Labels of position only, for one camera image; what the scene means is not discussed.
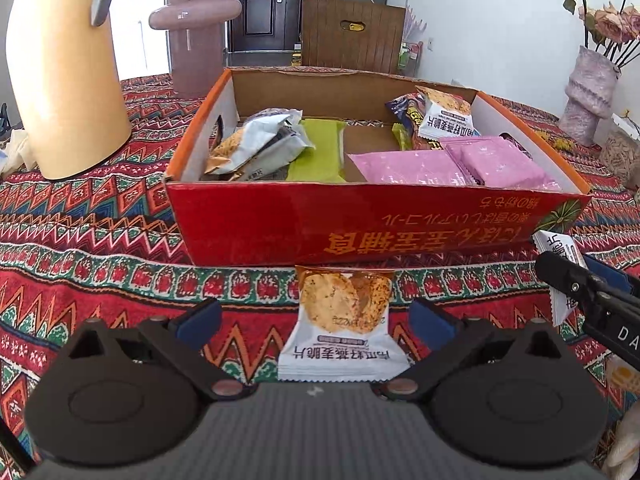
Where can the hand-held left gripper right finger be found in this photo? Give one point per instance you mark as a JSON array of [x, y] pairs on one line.
[[432, 325]]

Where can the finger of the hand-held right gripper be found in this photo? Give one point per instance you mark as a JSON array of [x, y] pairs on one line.
[[565, 275], [612, 274]]

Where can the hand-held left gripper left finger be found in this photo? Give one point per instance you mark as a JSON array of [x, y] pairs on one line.
[[200, 322]]

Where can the cookie snack packet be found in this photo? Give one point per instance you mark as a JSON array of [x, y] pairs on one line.
[[340, 310], [445, 120], [555, 241]]

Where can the red cardboard box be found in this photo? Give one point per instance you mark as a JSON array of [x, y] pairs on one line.
[[300, 220]]

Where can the pile of cookie packets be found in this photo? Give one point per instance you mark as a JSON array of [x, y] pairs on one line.
[[250, 145]]

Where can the red cartoon chips bag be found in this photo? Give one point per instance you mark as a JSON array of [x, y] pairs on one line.
[[407, 110]]

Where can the pale printed cloth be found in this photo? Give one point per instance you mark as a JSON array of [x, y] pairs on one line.
[[625, 440]]

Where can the speckled glass jar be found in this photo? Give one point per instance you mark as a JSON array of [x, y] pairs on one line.
[[620, 157]]

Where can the pink snack packet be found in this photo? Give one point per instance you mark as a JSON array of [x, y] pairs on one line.
[[400, 167], [505, 162]]

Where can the patterned red tablecloth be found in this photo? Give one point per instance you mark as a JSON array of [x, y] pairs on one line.
[[100, 240]]

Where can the yellow flower sprig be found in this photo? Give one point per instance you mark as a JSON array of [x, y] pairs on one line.
[[561, 142]]

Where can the small dried flower sprig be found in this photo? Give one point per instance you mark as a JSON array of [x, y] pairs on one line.
[[627, 125]]

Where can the textured pale ceramic vase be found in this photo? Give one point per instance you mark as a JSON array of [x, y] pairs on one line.
[[587, 90]]

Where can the cream cloth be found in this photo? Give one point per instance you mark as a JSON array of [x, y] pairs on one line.
[[22, 150]]

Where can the dried pink roses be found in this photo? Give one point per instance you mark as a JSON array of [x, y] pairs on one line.
[[612, 25]]

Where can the pink glass vase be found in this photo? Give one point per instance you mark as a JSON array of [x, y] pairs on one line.
[[195, 55]]

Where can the yellow thermos jug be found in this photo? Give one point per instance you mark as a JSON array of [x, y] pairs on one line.
[[65, 85]]

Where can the small storage rack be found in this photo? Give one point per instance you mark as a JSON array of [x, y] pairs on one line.
[[410, 45]]

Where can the brown wooden chair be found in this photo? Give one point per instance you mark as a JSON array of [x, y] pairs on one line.
[[340, 50]]

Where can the dark wooden door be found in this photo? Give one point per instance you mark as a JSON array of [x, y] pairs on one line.
[[260, 20]]

